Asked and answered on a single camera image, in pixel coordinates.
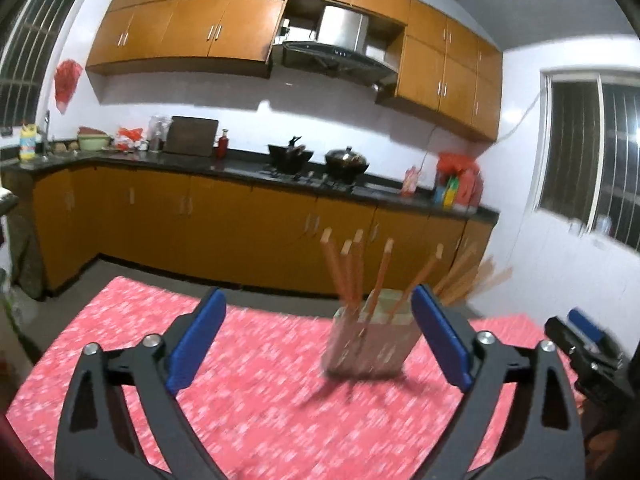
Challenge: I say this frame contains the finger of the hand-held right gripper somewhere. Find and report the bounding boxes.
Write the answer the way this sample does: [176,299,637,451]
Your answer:
[567,307,623,361]
[544,316,583,361]

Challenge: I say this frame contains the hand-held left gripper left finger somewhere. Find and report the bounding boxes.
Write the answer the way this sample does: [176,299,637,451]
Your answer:
[54,287,228,480]

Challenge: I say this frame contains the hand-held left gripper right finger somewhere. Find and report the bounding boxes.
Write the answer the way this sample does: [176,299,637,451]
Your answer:
[411,284,587,480]

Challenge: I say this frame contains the wooden chopstick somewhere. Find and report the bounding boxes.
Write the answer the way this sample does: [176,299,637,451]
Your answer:
[434,250,482,292]
[449,270,513,306]
[367,239,396,321]
[320,227,351,311]
[390,244,446,318]
[470,272,498,295]
[351,229,367,307]
[442,259,495,298]
[340,240,358,307]

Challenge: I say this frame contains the clear chopstick holder cup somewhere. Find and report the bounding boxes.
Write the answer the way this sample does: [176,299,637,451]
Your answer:
[320,290,423,378]

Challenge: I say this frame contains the red floral tablecloth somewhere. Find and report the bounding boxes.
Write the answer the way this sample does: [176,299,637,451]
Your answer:
[5,275,591,480]

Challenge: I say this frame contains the wooden base cabinets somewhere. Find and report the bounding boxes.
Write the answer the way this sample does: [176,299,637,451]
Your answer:
[32,162,496,298]

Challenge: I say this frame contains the colourful small boxes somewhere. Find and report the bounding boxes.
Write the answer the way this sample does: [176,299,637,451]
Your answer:
[434,176,460,209]

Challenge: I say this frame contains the red labelled canisters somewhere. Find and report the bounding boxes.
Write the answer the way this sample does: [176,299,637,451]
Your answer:
[459,175,485,207]

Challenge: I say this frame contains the barred window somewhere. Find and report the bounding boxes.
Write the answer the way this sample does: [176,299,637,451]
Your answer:
[535,72,640,253]
[0,0,81,131]

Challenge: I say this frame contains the black countertop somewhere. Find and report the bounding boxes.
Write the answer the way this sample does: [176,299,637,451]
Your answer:
[0,150,501,223]

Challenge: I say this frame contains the black lidded wok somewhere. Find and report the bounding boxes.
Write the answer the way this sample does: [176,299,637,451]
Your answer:
[325,146,371,183]

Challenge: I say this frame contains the black gas stove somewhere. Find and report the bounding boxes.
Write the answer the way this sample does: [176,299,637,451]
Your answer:
[260,165,371,193]

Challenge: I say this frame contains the dark wooden cutting board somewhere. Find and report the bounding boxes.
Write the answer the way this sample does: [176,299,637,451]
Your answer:
[164,116,220,157]

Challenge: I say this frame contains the clear glass jar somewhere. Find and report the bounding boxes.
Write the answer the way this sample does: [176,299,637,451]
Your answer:
[148,115,171,153]

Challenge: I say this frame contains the red bag on counter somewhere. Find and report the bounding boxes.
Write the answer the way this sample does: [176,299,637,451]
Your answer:
[115,126,146,153]

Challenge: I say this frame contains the green basin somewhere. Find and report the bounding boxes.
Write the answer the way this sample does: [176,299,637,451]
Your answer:
[76,127,113,152]

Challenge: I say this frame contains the yellow bottle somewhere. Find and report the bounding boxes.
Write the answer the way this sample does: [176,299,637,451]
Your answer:
[19,124,41,162]

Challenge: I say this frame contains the red hanging plastic bag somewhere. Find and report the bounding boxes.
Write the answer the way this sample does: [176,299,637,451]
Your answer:
[54,59,83,115]

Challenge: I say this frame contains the steel range hood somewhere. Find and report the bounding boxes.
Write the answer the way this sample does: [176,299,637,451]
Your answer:
[272,5,401,91]

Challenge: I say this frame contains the black wok with handle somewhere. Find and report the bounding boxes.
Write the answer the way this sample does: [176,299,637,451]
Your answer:
[267,135,315,173]

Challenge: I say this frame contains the white wall cable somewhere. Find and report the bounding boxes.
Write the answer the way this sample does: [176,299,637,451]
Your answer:
[417,87,546,171]

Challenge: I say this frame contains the wooden wall cabinets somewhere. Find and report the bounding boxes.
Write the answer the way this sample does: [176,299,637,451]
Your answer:
[86,0,503,143]

